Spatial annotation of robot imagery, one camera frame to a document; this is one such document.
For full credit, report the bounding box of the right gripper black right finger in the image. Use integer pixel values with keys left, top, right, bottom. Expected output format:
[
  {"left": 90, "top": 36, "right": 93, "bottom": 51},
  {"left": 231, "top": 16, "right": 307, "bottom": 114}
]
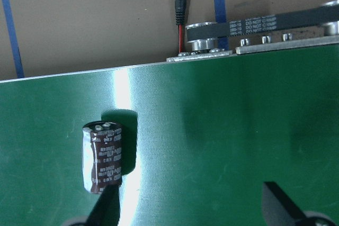
[{"left": 262, "top": 182, "right": 316, "bottom": 226}]

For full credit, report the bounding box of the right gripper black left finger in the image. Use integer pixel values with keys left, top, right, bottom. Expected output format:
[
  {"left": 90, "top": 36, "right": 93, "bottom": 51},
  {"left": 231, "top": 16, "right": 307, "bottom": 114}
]
[{"left": 85, "top": 185, "right": 120, "bottom": 225}]

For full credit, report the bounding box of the brown cylindrical capacitor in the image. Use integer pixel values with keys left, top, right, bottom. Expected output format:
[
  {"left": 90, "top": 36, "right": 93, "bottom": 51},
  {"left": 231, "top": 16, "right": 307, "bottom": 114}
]
[{"left": 82, "top": 121, "right": 122, "bottom": 194}]

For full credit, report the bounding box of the green conveyor belt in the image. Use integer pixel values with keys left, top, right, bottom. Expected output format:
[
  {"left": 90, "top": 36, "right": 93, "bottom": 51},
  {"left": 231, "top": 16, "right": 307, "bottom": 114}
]
[{"left": 0, "top": 0, "right": 339, "bottom": 226}]

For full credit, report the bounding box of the red black conveyor cable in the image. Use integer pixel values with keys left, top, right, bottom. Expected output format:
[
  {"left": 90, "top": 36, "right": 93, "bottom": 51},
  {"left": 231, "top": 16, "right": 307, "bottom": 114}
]
[{"left": 174, "top": 0, "right": 191, "bottom": 53}]

